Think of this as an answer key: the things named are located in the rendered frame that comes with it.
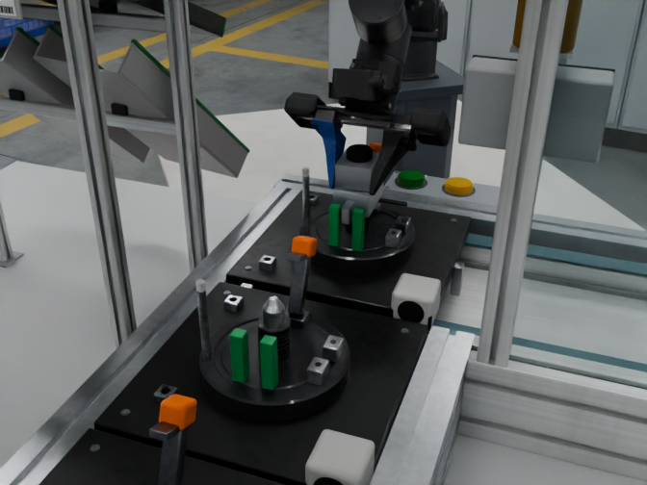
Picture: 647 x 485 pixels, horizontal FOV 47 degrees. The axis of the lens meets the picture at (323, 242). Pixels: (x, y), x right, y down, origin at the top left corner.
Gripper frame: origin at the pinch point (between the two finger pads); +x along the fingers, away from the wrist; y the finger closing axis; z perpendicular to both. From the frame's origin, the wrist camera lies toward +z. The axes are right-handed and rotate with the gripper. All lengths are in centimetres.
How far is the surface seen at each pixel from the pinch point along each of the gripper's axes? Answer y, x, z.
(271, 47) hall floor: -195, -170, -386
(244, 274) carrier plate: -9.9, 15.3, 1.4
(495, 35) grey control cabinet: -26, -144, -276
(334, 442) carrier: 9.2, 28.0, 20.5
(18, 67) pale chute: -38.2, -2.1, 12.4
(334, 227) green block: -1.3, 7.7, -0.9
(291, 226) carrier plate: -9.3, 7.5, -8.5
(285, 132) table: -34, -19, -59
